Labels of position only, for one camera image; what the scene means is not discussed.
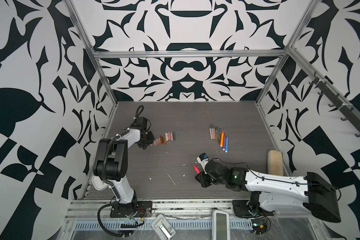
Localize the blue marker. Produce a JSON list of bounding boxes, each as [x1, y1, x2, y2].
[[225, 136, 229, 153]]

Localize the white timer clock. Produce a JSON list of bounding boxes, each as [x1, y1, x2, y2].
[[91, 176, 109, 191]]

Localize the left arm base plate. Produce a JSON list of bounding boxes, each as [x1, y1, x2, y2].
[[110, 201, 153, 218]]

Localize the green lit circuit board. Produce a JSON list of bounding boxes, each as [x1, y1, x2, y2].
[[251, 218, 272, 235]]

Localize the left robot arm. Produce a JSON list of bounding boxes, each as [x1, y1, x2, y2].
[[91, 117, 155, 204]]

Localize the orange marker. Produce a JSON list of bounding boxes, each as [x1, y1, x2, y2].
[[220, 131, 225, 148]]

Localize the white clamp device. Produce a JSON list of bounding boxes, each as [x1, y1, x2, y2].
[[152, 214, 176, 240]]

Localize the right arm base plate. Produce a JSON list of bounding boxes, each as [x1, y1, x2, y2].
[[232, 200, 274, 218]]

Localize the purple marker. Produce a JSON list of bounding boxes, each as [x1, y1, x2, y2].
[[222, 134, 227, 151]]

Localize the beige sponge block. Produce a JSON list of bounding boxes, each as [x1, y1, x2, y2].
[[267, 150, 284, 176]]

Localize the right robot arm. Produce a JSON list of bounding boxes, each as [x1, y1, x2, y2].
[[195, 154, 341, 223]]

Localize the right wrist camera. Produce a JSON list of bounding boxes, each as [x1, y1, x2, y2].
[[197, 153, 209, 174]]

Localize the white tablet device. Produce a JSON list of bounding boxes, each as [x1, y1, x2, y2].
[[212, 210, 231, 240]]

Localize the red pink marker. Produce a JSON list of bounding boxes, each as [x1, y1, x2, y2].
[[193, 165, 200, 174]]

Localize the black hook rail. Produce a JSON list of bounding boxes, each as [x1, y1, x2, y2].
[[308, 72, 360, 138]]

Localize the left circuit board wires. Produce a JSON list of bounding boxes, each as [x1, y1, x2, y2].
[[119, 217, 145, 230]]

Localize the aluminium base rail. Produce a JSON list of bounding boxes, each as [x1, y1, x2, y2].
[[64, 197, 320, 223]]

